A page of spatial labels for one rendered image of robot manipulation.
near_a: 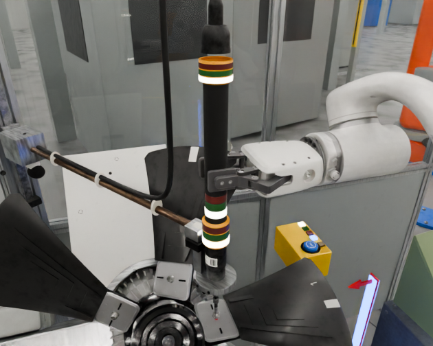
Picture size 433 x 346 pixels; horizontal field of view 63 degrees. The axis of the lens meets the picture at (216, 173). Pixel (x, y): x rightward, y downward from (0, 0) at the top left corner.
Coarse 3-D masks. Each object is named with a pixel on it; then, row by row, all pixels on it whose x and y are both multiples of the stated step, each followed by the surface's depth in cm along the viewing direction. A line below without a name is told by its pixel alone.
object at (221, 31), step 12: (216, 0) 40; (216, 12) 41; (216, 24) 41; (204, 36) 42; (216, 36) 41; (228, 36) 42; (204, 48) 42; (216, 48) 42; (228, 48) 42; (216, 252) 56; (216, 264) 57; (216, 276) 58
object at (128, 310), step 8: (112, 296) 59; (104, 304) 61; (112, 304) 60; (128, 304) 60; (136, 304) 60; (104, 312) 62; (120, 312) 61; (128, 312) 61; (136, 312) 60; (96, 320) 63; (104, 320) 63; (112, 320) 63; (120, 320) 62; (128, 320) 62; (112, 328) 64; (120, 328) 64; (128, 328) 63
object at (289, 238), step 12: (276, 228) 110; (288, 228) 109; (300, 228) 109; (276, 240) 111; (288, 240) 104; (300, 240) 104; (276, 252) 113; (288, 252) 104; (300, 252) 99; (312, 252) 99; (324, 252) 99; (288, 264) 105; (324, 264) 101
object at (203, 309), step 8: (200, 304) 68; (208, 304) 68; (224, 304) 68; (200, 312) 66; (208, 312) 66; (224, 312) 66; (200, 320) 64; (208, 320) 64; (216, 320) 65; (224, 320) 65; (232, 320) 65; (208, 328) 63; (216, 328) 63; (224, 328) 63; (232, 328) 63; (208, 336) 61; (216, 336) 61; (224, 336) 61; (232, 336) 62
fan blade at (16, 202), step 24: (0, 216) 57; (24, 216) 57; (0, 240) 58; (24, 240) 57; (48, 240) 57; (0, 264) 59; (24, 264) 58; (48, 264) 58; (72, 264) 58; (0, 288) 60; (24, 288) 60; (48, 288) 60; (72, 288) 59; (96, 288) 59; (48, 312) 63; (72, 312) 62; (96, 312) 61
